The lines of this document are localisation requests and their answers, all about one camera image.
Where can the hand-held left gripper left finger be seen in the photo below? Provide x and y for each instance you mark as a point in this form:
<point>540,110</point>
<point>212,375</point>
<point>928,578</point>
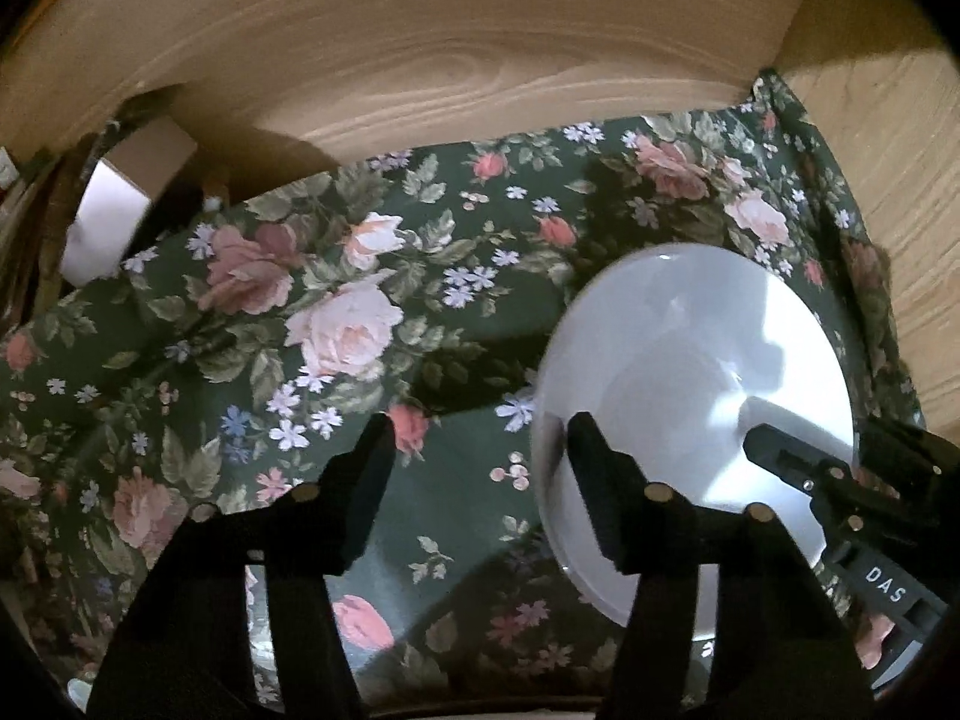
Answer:
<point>367,465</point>

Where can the large white plate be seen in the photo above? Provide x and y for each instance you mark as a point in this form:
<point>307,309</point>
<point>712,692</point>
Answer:
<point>675,360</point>

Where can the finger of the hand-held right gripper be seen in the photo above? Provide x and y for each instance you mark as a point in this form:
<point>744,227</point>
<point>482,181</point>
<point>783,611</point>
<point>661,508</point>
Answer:
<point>784,456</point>
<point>907,446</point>

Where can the dark green floral cloth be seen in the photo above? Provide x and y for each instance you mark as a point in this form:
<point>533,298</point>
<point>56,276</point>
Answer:
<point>450,202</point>

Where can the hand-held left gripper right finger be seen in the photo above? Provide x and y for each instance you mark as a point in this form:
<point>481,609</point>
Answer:
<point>592,465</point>

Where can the stack of white papers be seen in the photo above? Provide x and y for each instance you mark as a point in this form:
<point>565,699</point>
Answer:
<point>22,240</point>

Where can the white cardboard box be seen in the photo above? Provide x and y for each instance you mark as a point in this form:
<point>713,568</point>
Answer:
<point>105,217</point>

